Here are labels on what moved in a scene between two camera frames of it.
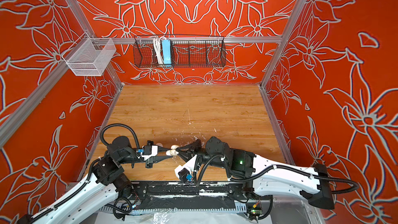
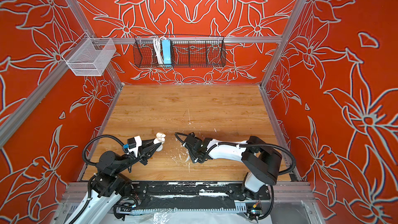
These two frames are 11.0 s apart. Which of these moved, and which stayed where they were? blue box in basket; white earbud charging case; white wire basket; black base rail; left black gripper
Moved: left black gripper; white earbud charging case
Stayed: black base rail; blue box in basket; white wire basket
